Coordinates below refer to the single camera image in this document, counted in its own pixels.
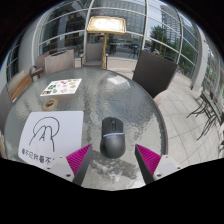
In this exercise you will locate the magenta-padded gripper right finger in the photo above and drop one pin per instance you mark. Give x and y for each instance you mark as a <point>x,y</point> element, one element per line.
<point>156,165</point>

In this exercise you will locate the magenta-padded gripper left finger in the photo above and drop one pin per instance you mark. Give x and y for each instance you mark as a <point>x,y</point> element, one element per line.
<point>65,166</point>

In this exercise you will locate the black computer mouse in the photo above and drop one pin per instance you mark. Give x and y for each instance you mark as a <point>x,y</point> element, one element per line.
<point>112,138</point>

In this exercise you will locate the white mouse pad with drawing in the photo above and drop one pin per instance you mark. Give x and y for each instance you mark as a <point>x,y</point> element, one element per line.
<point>50,133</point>

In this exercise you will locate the brown tape roll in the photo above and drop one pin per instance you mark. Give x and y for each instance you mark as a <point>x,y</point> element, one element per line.
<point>50,105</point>

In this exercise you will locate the green metal folding table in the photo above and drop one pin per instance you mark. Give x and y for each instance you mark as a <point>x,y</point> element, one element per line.
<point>208,106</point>

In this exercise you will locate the laminated food picture card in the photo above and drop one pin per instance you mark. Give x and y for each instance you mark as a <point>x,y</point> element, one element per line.
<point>61,87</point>

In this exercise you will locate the grey wicker chair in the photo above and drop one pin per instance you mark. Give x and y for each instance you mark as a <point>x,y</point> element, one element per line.
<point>4,106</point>

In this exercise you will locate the dark brown wicker chair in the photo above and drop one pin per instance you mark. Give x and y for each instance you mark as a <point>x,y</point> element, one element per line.
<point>155,73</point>

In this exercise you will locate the wooden slatted bench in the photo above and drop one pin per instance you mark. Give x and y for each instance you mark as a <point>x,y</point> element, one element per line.
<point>19,85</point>

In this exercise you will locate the golden menu stand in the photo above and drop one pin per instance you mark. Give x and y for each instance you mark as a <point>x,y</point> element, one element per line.
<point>106,26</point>

